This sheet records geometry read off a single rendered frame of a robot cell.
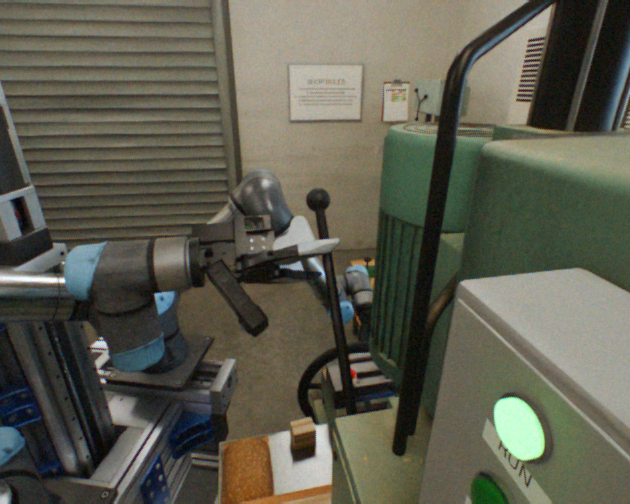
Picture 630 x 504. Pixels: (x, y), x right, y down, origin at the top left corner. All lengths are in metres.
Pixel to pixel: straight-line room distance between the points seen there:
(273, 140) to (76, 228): 1.93
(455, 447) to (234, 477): 0.61
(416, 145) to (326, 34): 3.10
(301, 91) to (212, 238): 2.92
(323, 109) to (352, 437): 3.23
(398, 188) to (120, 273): 0.36
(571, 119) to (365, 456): 0.28
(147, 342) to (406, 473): 0.41
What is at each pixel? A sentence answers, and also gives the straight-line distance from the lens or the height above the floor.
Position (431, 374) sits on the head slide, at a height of 1.27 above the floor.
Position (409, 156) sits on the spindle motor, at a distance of 0.40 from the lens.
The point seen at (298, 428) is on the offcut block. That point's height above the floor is 0.94.
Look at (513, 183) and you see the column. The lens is 0.22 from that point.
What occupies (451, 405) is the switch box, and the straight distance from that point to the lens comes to 0.18.
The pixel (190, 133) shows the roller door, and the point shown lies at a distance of 3.45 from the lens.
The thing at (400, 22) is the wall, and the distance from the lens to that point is 3.62.
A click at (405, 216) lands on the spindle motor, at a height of 1.42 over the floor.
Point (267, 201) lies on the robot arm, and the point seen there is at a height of 1.28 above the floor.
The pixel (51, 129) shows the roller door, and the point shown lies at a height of 1.22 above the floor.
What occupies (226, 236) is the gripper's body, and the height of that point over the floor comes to 1.35.
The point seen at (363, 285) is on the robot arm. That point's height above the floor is 0.95.
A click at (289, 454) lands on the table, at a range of 0.82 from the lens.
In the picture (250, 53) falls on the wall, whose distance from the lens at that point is 3.42.
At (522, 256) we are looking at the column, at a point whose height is 1.47.
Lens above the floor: 1.55
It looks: 24 degrees down
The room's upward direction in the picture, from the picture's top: straight up
